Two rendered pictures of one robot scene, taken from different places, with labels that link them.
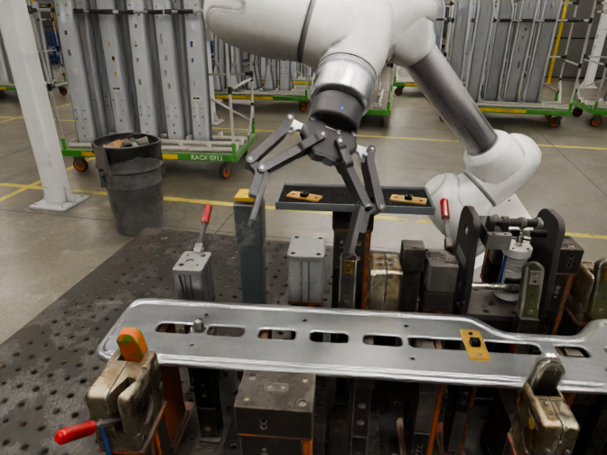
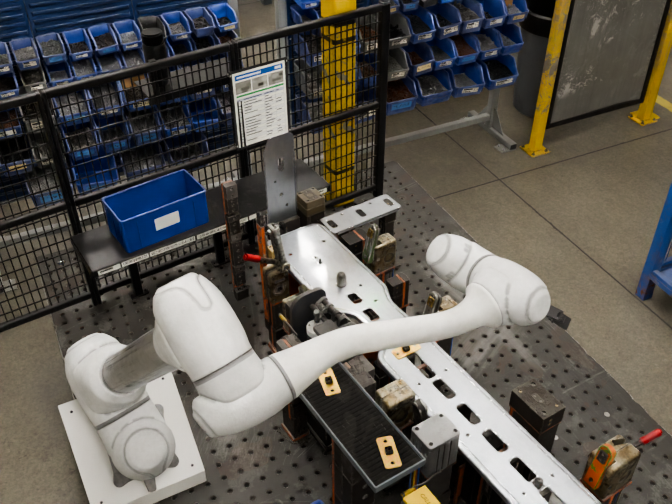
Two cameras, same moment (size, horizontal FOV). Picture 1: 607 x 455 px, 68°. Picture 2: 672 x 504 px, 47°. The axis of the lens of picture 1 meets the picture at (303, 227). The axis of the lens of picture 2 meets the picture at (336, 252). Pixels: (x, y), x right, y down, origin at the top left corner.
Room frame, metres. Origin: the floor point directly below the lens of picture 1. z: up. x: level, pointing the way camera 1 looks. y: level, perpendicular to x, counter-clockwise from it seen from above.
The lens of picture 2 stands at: (1.76, 0.76, 2.60)
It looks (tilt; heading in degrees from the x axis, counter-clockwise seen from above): 39 degrees down; 232
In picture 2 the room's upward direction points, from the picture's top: straight up
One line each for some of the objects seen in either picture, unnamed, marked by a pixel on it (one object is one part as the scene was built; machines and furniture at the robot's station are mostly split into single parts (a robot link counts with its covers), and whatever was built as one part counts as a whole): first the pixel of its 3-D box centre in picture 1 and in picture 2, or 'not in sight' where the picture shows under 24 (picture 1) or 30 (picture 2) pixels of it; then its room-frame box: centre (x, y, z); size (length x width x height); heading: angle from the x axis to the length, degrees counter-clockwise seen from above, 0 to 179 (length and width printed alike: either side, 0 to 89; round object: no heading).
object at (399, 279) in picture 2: not in sight; (395, 312); (0.47, -0.58, 0.84); 0.11 x 0.08 x 0.29; 175
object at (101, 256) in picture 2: not in sight; (206, 212); (0.78, -1.24, 1.02); 0.90 x 0.22 x 0.03; 175
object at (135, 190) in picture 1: (134, 184); not in sight; (3.29, 1.32, 0.36); 0.54 x 0.50 x 0.73; 168
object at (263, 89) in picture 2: not in sight; (260, 103); (0.47, -1.33, 1.30); 0.23 x 0.02 x 0.31; 175
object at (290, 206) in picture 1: (353, 198); (354, 420); (1.02, -0.12, 1.16); 0.37 x 0.14 x 0.02; 85
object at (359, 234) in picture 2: not in sight; (354, 267); (0.43, -0.84, 0.84); 0.11 x 0.10 x 0.28; 175
